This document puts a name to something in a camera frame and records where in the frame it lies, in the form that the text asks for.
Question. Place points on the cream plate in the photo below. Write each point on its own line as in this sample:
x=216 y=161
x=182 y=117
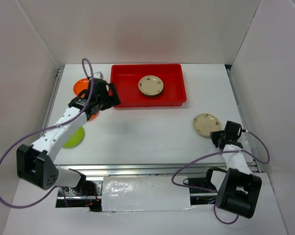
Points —
x=204 y=124
x=150 y=84

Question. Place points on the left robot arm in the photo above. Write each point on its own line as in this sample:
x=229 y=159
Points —
x=35 y=163

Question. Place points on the near orange plate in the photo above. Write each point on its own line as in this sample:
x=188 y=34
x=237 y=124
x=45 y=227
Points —
x=93 y=117

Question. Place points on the aluminium rail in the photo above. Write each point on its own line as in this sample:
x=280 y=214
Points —
x=139 y=170

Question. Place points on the orange plate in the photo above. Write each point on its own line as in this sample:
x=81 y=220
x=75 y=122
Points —
x=80 y=86
x=93 y=117

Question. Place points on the white foil cover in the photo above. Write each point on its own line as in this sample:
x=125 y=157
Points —
x=152 y=193

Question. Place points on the blue floral plate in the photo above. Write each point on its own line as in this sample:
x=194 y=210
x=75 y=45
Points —
x=153 y=95

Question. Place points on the red plastic bin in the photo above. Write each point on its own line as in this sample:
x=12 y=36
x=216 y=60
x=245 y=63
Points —
x=126 y=80

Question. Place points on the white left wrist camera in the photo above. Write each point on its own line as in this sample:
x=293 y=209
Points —
x=97 y=75

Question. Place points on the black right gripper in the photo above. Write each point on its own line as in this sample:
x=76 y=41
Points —
x=214 y=135

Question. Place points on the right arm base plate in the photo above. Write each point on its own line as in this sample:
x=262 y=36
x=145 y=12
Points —
x=199 y=185

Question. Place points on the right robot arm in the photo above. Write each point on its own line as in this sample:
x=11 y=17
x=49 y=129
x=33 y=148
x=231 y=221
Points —
x=240 y=188

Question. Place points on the green plate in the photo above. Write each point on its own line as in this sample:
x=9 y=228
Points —
x=75 y=139

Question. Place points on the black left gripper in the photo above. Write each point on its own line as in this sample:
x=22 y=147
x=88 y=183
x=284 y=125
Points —
x=112 y=101

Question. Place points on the far orange plate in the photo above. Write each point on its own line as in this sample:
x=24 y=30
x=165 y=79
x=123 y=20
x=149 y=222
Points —
x=80 y=86

